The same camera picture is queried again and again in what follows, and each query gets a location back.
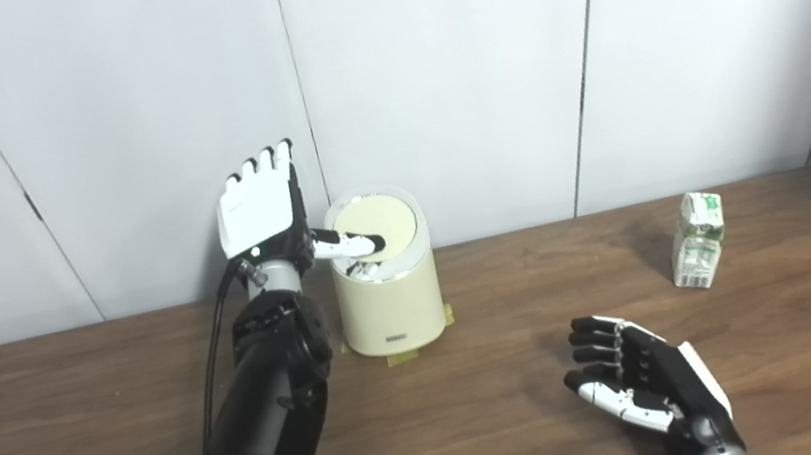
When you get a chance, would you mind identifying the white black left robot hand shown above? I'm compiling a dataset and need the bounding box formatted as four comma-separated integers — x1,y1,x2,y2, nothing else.
205,125,388,284

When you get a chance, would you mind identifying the cream-colored trash bin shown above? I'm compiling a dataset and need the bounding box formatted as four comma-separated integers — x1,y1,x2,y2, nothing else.
318,179,450,362

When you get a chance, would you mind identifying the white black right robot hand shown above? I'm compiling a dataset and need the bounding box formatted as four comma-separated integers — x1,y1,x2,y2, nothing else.
554,295,739,455

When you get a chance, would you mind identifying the white green milk carton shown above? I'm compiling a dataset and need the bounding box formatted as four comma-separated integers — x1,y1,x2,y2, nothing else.
660,188,736,293

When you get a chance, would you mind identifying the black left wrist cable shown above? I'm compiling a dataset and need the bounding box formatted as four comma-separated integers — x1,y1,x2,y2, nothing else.
166,256,280,455

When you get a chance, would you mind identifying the round cream bin lid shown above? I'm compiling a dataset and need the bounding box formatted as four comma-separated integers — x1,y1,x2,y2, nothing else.
328,188,422,266

